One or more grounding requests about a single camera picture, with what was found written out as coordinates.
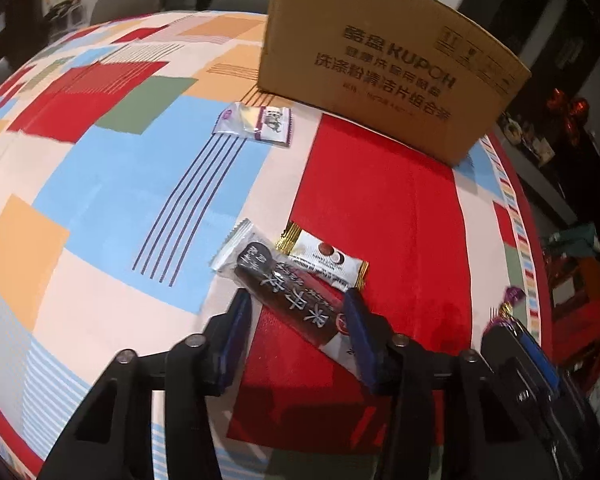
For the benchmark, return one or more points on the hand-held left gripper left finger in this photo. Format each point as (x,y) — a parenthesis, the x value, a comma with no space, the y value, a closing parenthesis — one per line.
(232,340)

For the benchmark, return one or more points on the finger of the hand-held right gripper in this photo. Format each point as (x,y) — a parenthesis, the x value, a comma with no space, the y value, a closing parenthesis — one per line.
(542,360)
(500,345)

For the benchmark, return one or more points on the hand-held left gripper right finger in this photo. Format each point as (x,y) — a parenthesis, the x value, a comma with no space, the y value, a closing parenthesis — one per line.
(362,340)

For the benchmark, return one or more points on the gold candy purple wrapper ends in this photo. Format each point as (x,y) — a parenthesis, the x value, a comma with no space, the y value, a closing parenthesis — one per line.
(510,297)

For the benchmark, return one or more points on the dark brown snack bar packet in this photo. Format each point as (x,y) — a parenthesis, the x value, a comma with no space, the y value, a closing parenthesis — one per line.
(290,285)

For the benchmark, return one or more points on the brown cardboard box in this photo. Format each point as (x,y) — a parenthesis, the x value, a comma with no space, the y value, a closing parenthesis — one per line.
(380,60)

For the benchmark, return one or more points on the red gift box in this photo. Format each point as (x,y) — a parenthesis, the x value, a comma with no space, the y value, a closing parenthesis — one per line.
(585,320)

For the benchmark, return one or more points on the white brown snack packet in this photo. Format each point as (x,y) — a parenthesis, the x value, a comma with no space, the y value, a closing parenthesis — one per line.
(320,255)

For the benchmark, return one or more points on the green cloth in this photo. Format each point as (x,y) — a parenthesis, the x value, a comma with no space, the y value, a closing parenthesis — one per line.
(572,240)

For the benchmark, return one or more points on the colourful patchwork tablecloth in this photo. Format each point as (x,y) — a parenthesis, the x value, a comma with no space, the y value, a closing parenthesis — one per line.
(105,185)

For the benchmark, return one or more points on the white low sideboard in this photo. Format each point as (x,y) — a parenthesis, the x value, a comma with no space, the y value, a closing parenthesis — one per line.
(525,140)

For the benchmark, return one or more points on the white purple snack sachet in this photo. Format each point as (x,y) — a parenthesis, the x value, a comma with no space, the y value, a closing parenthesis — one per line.
(260,122)

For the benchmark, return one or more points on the red balloons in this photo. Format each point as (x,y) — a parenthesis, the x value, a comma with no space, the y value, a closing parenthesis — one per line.
(570,107)

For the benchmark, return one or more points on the white shelf rack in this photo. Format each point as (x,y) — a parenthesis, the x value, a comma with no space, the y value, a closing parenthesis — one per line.
(67,15)

